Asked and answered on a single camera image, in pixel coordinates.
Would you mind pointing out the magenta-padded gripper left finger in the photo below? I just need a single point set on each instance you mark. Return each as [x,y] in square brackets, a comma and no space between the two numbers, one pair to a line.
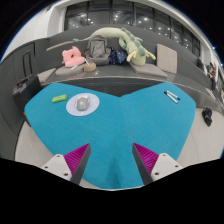
[60,165]

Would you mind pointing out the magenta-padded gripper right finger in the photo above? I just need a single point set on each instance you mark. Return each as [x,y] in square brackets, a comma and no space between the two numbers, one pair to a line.
[163,165]

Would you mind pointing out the grey and white computer mouse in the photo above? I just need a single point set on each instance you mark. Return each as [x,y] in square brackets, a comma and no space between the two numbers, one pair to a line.
[82,104]

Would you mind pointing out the round pale blue mouse pad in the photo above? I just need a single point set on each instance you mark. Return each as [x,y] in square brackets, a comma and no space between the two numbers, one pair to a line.
[93,105]

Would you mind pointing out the black bag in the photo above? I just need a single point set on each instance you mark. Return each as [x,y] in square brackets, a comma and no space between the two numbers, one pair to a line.
[207,116]

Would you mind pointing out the green eraser block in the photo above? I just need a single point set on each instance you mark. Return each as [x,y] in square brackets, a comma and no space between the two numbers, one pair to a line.
[59,98]

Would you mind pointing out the white marker with blue cap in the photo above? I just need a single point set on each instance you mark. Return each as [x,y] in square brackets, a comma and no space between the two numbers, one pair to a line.
[173,95]

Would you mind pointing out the black hard case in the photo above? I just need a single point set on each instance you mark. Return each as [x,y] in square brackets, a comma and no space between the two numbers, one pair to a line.
[26,93]

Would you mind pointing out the grey small square cushion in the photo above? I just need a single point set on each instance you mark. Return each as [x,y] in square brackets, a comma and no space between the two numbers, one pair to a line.
[46,75]

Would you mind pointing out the grey round seat cushion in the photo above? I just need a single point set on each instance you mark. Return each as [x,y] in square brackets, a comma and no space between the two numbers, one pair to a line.
[65,71]

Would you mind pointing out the grey flat seat cushion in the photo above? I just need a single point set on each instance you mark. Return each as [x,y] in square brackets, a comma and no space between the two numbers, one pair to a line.
[148,70]

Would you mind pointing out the white marker pen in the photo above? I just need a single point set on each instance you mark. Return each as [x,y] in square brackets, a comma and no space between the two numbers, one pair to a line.
[74,67]

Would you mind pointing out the person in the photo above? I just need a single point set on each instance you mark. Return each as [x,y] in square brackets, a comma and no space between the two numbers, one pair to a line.
[200,63]
[212,75]

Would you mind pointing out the grey upright square cushion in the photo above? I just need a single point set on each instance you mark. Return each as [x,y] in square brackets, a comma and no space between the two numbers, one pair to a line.
[166,58]

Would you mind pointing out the pink plush cushion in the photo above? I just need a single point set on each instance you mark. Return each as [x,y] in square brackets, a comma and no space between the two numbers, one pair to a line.
[72,58]

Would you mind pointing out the navy blue patterned bag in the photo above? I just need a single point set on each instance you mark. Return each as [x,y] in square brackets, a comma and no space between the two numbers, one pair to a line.
[117,57]

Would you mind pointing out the grey backpack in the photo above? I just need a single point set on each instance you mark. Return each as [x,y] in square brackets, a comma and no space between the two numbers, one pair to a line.
[97,50]

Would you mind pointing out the green dragon plush toy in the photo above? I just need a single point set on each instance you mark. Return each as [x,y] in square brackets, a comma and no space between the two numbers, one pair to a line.
[135,46]

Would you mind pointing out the large dark glass window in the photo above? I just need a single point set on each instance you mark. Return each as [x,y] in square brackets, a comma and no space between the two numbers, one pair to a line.
[133,16]

